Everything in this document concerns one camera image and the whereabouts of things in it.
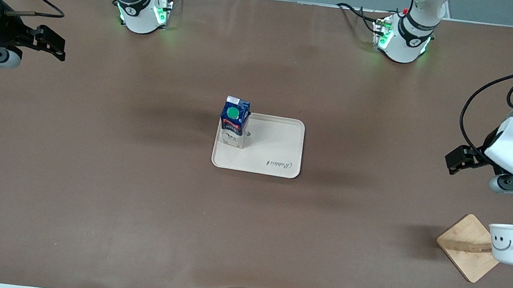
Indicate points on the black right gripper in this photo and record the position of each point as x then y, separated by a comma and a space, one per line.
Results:
6, 33

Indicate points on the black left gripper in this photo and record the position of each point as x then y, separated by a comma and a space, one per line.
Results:
476, 157

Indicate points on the blue white milk carton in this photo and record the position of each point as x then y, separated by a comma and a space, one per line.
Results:
233, 124

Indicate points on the wooden cup rack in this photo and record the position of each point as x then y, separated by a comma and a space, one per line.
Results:
463, 257

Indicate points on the cream plastic tray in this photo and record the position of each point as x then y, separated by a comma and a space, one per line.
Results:
259, 159

